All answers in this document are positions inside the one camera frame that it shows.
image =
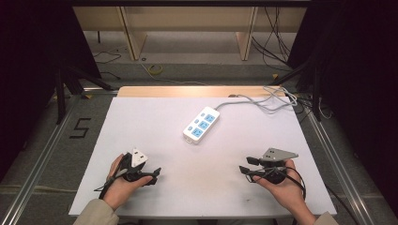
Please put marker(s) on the yellow tape roll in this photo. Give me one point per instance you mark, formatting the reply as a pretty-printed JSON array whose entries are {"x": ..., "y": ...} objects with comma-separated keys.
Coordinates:
[{"x": 155, "y": 69}]

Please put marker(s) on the person's left hand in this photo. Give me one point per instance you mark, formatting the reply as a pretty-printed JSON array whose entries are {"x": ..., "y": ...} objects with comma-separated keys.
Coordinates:
[{"x": 117, "y": 187}]

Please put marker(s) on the wooden board under table top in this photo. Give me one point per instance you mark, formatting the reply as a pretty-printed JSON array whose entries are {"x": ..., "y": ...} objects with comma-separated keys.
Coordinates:
[{"x": 187, "y": 91}]

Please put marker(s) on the person's right hand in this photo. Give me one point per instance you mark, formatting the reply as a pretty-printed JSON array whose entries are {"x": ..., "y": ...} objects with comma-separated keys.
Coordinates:
[{"x": 289, "y": 190}]

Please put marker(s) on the beige wooden desk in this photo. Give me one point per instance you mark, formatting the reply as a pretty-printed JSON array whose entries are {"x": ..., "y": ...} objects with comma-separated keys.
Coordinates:
[{"x": 187, "y": 18}]

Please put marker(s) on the white power strip blue sockets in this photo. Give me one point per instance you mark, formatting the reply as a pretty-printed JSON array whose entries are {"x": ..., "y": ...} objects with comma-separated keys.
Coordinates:
[{"x": 202, "y": 125}]

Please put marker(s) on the aluminium floor rail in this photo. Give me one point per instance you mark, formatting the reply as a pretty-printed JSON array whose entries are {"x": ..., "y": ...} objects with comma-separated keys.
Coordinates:
[
  {"x": 37, "y": 162},
  {"x": 341, "y": 168}
]

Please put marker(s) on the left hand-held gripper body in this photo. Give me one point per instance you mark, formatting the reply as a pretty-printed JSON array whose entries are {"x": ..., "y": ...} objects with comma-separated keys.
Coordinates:
[{"x": 137, "y": 157}]

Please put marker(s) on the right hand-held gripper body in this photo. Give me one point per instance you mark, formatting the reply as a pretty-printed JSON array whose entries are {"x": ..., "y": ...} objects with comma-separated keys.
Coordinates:
[{"x": 275, "y": 154}]

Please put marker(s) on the black metal stand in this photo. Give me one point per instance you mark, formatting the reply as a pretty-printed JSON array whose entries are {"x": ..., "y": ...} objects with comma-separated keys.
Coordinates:
[
  {"x": 316, "y": 93},
  {"x": 67, "y": 90}
]

